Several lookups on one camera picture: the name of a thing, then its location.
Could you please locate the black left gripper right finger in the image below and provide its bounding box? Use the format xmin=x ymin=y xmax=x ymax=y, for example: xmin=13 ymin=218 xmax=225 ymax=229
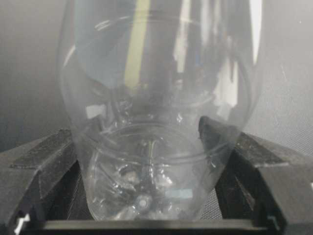
xmin=199 ymin=117 xmax=313 ymax=232

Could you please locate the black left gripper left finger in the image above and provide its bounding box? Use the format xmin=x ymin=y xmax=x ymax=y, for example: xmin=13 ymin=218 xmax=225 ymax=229
xmin=0 ymin=130 xmax=103 ymax=235

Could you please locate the clear plastic bottle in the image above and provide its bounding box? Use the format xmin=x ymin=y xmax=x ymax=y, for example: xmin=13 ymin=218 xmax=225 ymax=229
xmin=58 ymin=0 xmax=264 ymax=221

